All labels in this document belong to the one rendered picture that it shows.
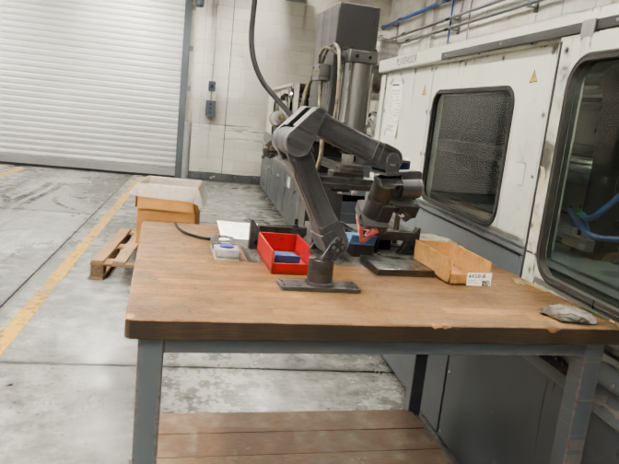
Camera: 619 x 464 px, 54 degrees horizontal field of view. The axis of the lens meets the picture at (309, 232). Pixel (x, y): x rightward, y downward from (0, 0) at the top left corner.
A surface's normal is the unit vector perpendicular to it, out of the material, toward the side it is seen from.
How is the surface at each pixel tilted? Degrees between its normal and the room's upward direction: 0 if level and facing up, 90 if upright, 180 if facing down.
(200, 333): 90
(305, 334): 90
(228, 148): 90
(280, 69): 90
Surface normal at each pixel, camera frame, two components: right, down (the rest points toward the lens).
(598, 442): -0.98, -0.07
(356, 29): 0.23, 0.21
